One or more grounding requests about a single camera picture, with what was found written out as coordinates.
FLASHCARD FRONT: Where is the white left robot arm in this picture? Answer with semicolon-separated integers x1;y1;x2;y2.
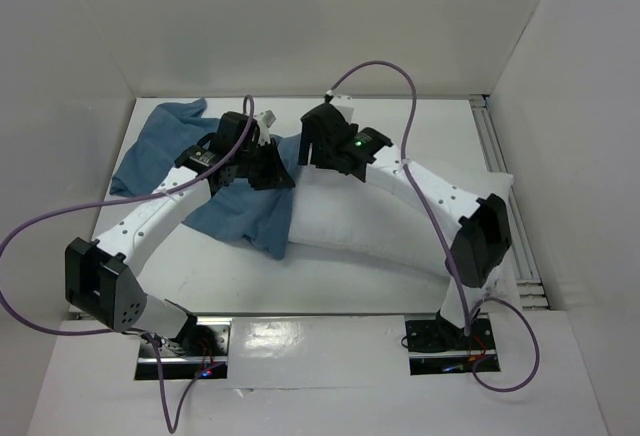
65;111;294;355

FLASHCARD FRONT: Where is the aluminium frame rail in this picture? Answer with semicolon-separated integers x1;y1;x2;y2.
468;93;551;311

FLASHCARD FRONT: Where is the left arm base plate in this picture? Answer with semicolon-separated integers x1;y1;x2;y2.
154;317;232;381

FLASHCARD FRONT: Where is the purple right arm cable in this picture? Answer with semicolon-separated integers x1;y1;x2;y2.
324;60;539;392

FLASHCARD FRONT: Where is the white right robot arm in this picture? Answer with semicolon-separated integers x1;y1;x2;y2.
299;102;512;348

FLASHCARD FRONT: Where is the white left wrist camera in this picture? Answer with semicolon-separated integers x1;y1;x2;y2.
254;110;276;146

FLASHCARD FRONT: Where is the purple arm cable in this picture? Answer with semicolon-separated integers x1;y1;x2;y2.
0;94;257;435
324;60;539;392

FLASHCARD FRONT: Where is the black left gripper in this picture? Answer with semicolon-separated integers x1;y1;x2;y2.
234;138;295;191

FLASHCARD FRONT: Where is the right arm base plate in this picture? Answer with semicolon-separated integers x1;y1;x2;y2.
400;315;501;376

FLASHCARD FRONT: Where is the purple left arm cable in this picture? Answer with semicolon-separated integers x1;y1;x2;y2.
0;94;257;435

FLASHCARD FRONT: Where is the blue fabric pillowcase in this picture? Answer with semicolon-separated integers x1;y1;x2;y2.
108;97;301;261

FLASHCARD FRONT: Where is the white pillow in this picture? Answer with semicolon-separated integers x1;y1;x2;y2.
287;158;516;302

